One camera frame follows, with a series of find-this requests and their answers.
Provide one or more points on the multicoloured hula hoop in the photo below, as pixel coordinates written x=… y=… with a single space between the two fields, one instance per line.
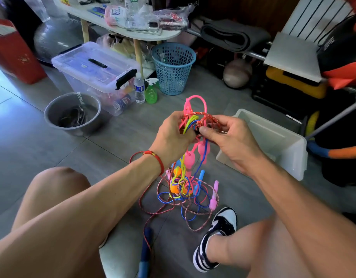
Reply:
x=340 y=152

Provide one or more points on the person's left hand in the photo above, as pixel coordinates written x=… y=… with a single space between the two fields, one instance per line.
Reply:
x=172 y=141

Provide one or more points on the white round table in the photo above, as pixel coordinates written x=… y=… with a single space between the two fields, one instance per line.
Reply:
x=91 y=17

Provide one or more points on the person's leg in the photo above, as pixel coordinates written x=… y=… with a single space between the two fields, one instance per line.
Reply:
x=259 y=249
x=47 y=191

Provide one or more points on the large plastic water bottle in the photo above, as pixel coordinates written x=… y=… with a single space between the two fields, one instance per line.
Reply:
x=132 y=2

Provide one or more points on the clear bin with black latches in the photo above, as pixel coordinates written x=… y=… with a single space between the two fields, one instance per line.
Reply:
x=82 y=63

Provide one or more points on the yellow black case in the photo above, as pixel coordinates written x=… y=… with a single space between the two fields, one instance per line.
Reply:
x=296 y=82

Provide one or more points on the grey metal basin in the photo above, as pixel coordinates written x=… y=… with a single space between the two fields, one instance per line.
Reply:
x=51 y=111

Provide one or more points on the black white right shoe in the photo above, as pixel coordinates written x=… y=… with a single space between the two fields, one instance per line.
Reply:
x=223 y=221

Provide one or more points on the red bag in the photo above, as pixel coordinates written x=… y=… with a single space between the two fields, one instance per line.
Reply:
x=16 y=58

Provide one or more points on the clear plastic bag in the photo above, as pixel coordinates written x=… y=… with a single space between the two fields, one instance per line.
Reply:
x=174 y=17

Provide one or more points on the green spray bottle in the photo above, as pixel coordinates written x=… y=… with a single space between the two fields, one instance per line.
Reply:
x=152 y=94

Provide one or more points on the grey folded mat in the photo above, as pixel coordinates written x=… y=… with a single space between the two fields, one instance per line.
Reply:
x=233 y=36

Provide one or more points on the person's left forearm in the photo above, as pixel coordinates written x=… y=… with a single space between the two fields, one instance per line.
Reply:
x=68 y=228

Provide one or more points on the person's left leg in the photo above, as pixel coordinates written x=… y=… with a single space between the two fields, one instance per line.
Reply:
x=47 y=191

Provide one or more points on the white radiator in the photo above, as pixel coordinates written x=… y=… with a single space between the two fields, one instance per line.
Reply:
x=314 y=17

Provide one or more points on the white plastic bag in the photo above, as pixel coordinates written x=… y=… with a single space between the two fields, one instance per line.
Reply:
x=36 y=5

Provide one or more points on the small plastic water bottle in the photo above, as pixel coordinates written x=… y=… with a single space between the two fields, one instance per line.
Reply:
x=139 y=92

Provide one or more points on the person's right hand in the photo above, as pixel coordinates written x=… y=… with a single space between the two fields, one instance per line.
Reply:
x=236 y=144

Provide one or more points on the person's right leg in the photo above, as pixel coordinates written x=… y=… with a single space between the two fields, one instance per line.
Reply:
x=259 y=249

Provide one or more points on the white plastic bin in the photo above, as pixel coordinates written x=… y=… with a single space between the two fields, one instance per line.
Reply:
x=291 y=153

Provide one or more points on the brown ball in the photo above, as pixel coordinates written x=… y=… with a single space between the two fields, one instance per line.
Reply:
x=237 y=74

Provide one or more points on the black red inflatable toy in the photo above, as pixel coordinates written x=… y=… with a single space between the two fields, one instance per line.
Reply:
x=343 y=60

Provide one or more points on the pink white packet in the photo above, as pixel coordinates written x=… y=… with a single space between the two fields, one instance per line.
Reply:
x=115 y=16

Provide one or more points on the grey flat board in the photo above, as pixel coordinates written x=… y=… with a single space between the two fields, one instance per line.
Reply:
x=293 y=58

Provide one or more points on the person's right forearm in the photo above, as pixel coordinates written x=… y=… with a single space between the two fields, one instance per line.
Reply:
x=311 y=217

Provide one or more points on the blue mesh plastic basket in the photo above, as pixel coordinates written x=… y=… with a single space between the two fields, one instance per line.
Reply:
x=174 y=69

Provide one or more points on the grey exercise ball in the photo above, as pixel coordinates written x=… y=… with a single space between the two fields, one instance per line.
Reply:
x=55 y=38

